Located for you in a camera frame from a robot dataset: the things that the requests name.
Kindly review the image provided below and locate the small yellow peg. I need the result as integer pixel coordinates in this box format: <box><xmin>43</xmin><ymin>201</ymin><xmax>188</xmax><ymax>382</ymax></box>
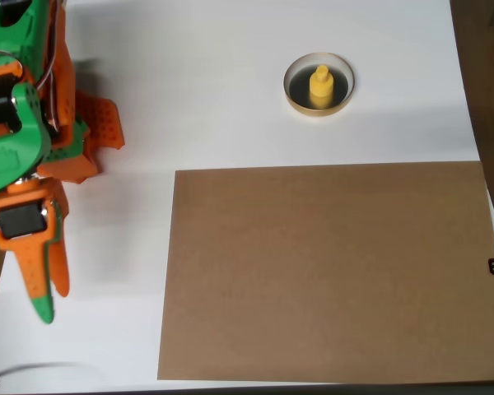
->
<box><xmin>308</xmin><ymin>63</ymin><xmax>334</xmax><ymax>110</ymax></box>

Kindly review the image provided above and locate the orange robot base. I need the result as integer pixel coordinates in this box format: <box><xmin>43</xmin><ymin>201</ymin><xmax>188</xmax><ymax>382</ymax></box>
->
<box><xmin>39</xmin><ymin>90</ymin><xmax>126</xmax><ymax>185</ymax></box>

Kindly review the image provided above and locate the round dish with gold rim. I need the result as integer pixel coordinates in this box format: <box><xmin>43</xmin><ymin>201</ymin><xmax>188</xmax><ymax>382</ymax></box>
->
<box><xmin>282</xmin><ymin>51</ymin><xmax>355</xmax><ymax>119</ymax></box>

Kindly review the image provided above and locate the white sheet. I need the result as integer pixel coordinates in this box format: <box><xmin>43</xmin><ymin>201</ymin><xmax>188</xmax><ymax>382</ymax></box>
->
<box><xmin>0</xmin><ymin>0</ymin><xmax>494</xmax><ymax>395</ymax></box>

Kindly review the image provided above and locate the brown rectangular board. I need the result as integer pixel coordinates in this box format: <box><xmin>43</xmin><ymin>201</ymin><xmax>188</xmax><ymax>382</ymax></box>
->
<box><xmin>156</xmin><ymin>160</ymin><xmax>494</xmax><ymax>382</ymax></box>

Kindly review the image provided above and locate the grey cable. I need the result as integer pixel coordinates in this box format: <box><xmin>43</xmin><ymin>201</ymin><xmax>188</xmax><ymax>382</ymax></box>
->
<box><xmin>0</xmin><ymin>361</ymin><xmax>86</xmax><ymax>395</ymax></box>

